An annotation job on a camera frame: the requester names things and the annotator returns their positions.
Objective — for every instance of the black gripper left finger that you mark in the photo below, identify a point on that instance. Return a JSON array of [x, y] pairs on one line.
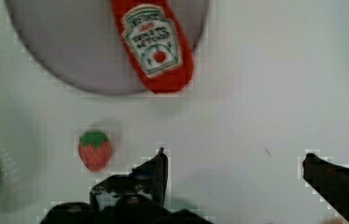
[[135, 198]]

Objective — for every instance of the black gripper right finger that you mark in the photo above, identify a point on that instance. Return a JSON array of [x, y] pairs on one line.
[[330, 181]]

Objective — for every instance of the red plush ketchup bottle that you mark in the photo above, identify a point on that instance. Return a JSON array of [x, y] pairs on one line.
[[155, 43]]

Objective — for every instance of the grey round plate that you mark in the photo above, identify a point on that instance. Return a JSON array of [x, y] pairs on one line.
[[78, 40]]

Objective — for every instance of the pink strawberry toy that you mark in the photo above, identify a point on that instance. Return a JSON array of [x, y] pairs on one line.
[[94, 150]]

